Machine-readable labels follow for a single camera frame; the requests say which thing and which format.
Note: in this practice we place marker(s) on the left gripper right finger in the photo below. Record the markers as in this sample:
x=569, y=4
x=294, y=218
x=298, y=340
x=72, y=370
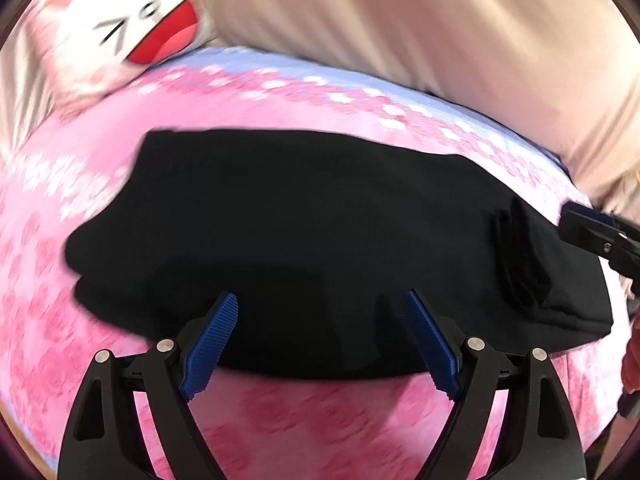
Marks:
x=517, y=398

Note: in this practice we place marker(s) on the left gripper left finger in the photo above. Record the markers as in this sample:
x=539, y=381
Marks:
x=103, y=438

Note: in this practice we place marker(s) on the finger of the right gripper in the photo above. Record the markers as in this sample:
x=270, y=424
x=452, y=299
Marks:
x=609, y=237

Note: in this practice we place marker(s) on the black pants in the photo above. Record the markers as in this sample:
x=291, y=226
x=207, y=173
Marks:
x=318, y=236

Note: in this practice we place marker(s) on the pink floral bed sheet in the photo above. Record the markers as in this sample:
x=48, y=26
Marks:
x=257, y=428

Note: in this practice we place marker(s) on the beige hanging sheet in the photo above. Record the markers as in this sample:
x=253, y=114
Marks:
x=562, y=73

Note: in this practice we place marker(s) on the white satin curtain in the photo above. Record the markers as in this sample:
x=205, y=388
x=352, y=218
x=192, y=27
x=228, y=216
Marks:
x=25, y=98

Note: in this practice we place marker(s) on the cat face pillow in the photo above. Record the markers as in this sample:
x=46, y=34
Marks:
x=89, y=49

